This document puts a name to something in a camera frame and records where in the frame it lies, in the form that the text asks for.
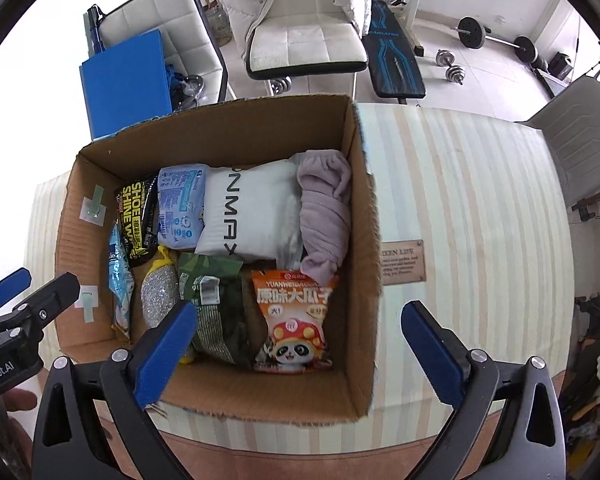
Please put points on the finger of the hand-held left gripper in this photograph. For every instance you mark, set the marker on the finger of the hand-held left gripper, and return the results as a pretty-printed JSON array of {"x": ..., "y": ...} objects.
[
  {"x": 50, "y": 297},
  {"x": 7, "y": 286}
]

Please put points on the metal bowl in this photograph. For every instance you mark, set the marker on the metal bowl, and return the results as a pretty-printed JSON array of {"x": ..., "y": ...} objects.
[{"x": 194, "y": 86}]

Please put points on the grey socks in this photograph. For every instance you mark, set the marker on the grey socks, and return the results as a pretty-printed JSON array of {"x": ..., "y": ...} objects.
[{"x": 325, "y": 220}]

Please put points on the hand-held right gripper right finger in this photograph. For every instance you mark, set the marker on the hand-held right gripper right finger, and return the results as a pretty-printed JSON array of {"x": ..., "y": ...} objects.
[{"x": 435, "y": 355}]

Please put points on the person's left hand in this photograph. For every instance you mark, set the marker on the person's left hand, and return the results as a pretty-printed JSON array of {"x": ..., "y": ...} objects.
[{"x": 20, "y": 400}]

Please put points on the black weight bench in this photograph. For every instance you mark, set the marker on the black weight bench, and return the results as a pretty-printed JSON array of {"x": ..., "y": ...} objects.
[{"x": 395, "y": 65}]

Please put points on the clear plastic jug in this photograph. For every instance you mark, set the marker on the clear plastic jug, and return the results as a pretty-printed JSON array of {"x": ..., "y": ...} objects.
[{"x": 217, "y": 17}]

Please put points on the short barbell with black plates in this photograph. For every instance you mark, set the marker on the short barbell with black plates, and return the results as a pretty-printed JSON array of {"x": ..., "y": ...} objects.
[{"x": 470, "y": 32}]

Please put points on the green camouflage packet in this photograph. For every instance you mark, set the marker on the green camouflage packet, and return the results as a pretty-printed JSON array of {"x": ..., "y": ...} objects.
[{"x": 225, "y": 320}]

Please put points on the white padded chair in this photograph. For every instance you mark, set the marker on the white padded chair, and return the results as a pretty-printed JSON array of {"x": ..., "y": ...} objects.
[
  {"x": 305, "y": 40},
  {"x": 145, "y": 15}
]

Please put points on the blue box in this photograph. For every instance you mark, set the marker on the blue box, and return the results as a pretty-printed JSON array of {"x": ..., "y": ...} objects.
[{"x": 125, "y": 85}]

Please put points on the black shoe wipes packet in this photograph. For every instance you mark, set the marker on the black shoe wipes packet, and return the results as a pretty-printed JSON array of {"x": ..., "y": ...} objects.
[{"x": 135, "y": 220}]

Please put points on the steel scourer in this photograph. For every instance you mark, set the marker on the steel scourer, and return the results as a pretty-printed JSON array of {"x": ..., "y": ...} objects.
[{"x": 157, "y": 295}]

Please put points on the white puffer jacket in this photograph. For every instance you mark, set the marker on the white puffer jacket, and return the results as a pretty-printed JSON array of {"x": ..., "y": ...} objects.
[{"x": 240, "y": 0}]

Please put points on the cardboard box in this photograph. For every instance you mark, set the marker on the cardboard box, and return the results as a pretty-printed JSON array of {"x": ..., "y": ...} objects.
[{"x": 362, "y": 260}]

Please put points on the blue wet wipes pack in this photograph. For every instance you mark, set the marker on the blue wet wipes pack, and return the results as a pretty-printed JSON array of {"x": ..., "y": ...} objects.
[{"x": 180, "y": 205}]

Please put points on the orange panda snack packet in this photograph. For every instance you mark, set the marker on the orange panda snack packet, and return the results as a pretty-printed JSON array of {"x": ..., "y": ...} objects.
[{"x": 295, "y": 320}]

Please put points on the grey shell chair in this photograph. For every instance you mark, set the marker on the grey shell chair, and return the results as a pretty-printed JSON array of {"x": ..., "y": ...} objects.
[{"x": 580, "y": 130}]

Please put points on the chrome dumbbell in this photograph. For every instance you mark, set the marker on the chrome dumbbell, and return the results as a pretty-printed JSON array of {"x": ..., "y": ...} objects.
[
  {"x": 455, "y": 73},
  {"x": 445, "y": 57},
  {"x": 281, "y": 85}
]

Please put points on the small black bag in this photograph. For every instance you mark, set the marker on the small black bag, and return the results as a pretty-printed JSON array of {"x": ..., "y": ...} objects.
[{"x": 560, "y": 66}]

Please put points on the white soft pouch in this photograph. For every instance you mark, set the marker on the white soft pouch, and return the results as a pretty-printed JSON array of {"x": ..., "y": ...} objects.
[{"x": 250, "y": 210}]

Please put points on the light blue slim packet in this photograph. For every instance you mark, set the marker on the light blue slim packet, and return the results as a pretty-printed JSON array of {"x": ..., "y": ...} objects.
[{"x": 120, "y": 280}]

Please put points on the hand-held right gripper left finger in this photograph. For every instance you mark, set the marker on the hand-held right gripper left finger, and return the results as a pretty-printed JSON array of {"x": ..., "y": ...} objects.
[{"x": 165, "y": 355}]

